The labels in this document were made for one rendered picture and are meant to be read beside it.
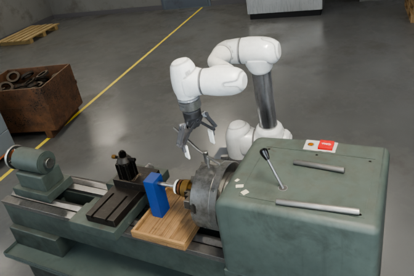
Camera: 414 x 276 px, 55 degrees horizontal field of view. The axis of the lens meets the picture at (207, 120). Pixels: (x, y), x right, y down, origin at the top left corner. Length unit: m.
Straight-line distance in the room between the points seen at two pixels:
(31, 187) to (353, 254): 1.84
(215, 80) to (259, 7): 7.05
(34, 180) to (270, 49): 1.52
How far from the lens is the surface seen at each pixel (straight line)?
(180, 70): 1.48
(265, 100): 2.12
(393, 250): 3.10
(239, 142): 2.34
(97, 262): 2.50
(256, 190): 1.54
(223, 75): 1.44
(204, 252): 1.89
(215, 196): 1.66
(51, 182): 2.53
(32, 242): 2.75
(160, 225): 2.04
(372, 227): 1.42
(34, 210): 2.53
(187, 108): 1.55
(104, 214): 2.09
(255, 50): 1.95
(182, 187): 1.86
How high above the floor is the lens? 2.23
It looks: 28 degrees down
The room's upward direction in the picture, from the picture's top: 10 degrees counter-clockwise
